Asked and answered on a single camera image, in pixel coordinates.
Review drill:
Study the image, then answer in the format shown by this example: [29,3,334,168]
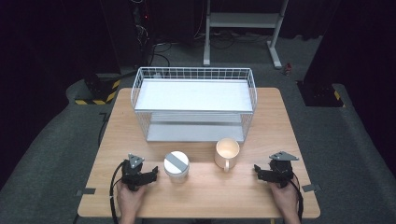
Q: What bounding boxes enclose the person's left hand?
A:
[116,181,148,218]

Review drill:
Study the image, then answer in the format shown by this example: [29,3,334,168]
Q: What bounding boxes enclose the person's right hand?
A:
[267,177,301,219]

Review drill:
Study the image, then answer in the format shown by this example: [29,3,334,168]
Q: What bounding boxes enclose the white wire shelf rack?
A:
[130,66,259,144]

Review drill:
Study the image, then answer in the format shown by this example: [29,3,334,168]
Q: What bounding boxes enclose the black yellow striped base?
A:
[296,80,347,108]
[74,72,122,106]

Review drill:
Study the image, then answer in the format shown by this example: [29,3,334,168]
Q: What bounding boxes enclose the black floor cables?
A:
[148,29,272,68]

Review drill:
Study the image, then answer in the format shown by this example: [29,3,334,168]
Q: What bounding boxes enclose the white metal stand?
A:
[202,0,290,70]

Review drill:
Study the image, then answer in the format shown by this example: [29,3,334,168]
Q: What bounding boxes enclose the black cable beside table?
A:
[97,111,110,147]

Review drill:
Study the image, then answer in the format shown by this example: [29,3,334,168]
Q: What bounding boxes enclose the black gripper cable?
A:
[290,174,304,222]
[108,161,126,224]

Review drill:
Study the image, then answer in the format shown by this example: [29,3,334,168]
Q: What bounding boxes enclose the grey tape strip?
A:
[301,183,322,193]
[76,188,97,197]

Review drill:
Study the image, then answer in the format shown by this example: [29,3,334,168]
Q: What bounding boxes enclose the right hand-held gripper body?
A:
[262,150,300,189]

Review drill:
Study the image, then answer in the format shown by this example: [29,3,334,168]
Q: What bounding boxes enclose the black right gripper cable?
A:
[290,174,304,222]

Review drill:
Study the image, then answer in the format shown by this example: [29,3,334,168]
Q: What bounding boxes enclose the black equipment tower with wires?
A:
[128,0,157,68]

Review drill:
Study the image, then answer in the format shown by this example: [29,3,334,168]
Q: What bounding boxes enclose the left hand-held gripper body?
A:
[120,153,151,192]

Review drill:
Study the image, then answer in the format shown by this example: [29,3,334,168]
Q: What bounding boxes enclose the cream ceramic cup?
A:
[213,137,241,174]

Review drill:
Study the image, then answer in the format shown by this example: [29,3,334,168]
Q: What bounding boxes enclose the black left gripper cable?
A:
[108,161,126,224]

